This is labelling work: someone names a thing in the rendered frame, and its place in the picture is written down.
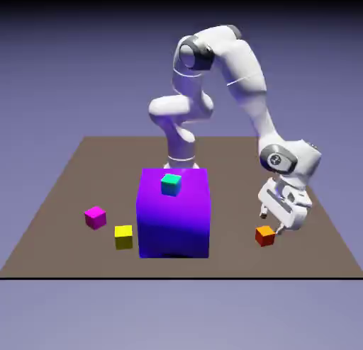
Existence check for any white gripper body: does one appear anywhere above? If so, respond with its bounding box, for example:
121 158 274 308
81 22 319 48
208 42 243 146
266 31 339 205
257 177 309 231

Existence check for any small orange cube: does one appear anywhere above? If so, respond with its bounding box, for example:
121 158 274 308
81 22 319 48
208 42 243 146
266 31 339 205
254 225 277 248

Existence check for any small green cube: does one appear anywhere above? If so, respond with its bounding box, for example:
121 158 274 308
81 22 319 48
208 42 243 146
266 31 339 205
160 173 183 198

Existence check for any small yellow cube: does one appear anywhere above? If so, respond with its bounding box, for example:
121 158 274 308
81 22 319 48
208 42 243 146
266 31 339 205
113 225 134 251

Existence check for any small magenta cube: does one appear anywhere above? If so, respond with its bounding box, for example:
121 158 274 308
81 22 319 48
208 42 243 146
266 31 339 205
84 205 107 231

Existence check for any large purple box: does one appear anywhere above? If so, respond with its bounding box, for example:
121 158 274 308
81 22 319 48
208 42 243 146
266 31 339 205
135 167 211 259

